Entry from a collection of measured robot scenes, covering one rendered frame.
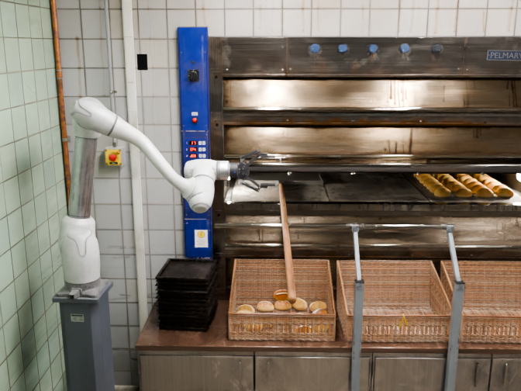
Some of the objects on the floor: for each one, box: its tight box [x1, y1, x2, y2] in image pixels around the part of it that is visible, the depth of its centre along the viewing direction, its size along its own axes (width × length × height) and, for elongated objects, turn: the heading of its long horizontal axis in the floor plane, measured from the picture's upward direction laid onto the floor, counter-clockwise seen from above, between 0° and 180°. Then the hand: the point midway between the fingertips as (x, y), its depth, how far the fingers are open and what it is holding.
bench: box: [135, 300, 521, 391], centre depth 331 cm, size 56×242×58 cm, turn 89°
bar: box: [215, 223, 465, 391], centre depth 303 cm, size 31×127×118 cm, turn 89°
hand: (273, 170), depth 276 cm, fingers open, 13 cm apart
